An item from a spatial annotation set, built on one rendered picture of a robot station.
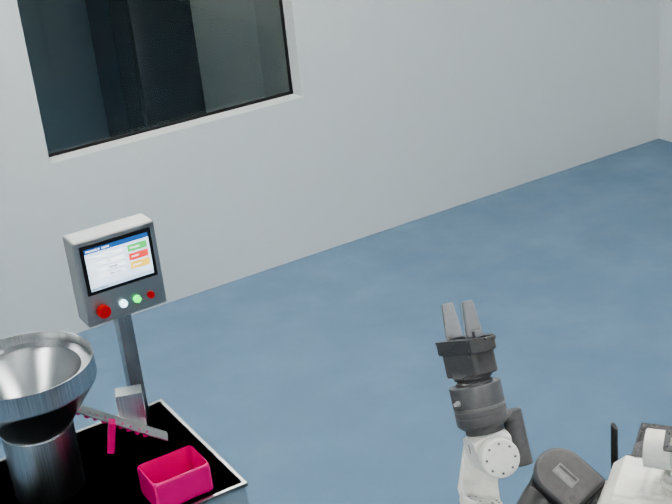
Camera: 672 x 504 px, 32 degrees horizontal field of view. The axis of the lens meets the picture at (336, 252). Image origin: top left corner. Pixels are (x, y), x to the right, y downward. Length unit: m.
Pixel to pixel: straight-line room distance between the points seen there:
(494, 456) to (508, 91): 5.02
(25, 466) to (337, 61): 3.50
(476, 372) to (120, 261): 1.45
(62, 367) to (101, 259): 0.32
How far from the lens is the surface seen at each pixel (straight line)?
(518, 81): 6.89
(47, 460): 3.15
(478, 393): 1.96
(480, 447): 1.98
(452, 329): 2.01
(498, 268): 5.99
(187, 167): 5.84
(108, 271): 3.17
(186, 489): 3.08
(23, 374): 3.28
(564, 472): 2.16
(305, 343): 5.41
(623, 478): 2.16
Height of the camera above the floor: 2.50
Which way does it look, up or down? 23 degrees down
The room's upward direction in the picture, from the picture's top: 6 degrees counter-clockwise
